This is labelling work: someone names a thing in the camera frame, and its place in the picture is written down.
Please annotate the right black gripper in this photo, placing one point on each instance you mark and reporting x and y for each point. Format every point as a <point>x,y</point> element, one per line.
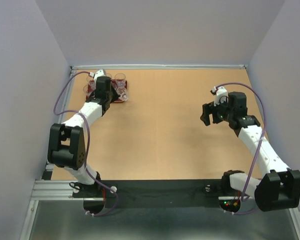
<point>209,108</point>

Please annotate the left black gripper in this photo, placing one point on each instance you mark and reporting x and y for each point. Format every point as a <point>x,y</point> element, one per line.
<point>115,96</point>

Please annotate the cluster back clear glass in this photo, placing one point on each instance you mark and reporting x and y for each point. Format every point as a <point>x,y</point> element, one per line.
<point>123,94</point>

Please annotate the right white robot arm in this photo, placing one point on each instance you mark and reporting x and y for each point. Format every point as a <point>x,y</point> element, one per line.
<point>279,187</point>

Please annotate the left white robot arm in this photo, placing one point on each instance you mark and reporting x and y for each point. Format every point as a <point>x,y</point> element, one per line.
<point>69,142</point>

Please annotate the red lacquer tray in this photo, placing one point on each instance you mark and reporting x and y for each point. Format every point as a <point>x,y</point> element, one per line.
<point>115,87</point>

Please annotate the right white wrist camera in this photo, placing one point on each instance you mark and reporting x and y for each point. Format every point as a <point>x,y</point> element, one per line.
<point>221,95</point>

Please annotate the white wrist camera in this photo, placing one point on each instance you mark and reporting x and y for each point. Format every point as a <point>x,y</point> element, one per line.
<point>221,95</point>
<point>99,73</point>

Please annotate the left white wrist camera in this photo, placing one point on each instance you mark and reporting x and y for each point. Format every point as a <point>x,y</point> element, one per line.
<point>99,73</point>

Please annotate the aluminium frame rail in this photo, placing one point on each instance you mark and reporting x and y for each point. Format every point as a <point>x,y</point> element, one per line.
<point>157,66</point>

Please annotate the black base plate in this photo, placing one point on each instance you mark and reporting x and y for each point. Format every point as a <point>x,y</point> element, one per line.
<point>132,194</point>

